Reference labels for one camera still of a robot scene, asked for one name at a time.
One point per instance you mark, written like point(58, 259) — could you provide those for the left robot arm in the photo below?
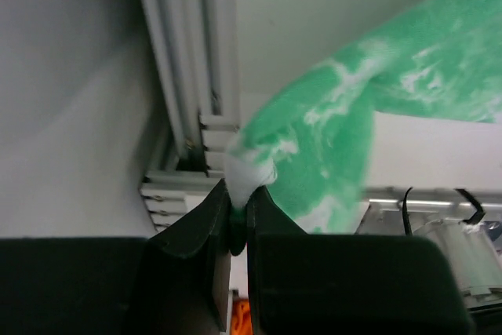
point(465, 227)

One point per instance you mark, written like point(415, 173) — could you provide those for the aluminium table frame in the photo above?
point(195, 47)

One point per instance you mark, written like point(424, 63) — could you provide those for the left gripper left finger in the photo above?
point(176, 282)

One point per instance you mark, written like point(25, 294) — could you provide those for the green tie-dye trousers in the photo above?
point(309, 145)

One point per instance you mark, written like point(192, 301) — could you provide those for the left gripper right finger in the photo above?
point(301, 283)

